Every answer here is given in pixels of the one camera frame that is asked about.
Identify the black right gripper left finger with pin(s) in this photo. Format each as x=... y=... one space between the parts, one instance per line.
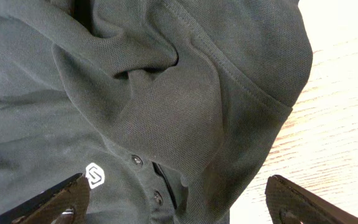
x=64 y=203

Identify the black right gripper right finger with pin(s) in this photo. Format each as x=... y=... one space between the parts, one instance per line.
x=289 y=203

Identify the black polo shirt with logo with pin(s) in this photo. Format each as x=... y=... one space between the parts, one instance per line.
x=169 y=107

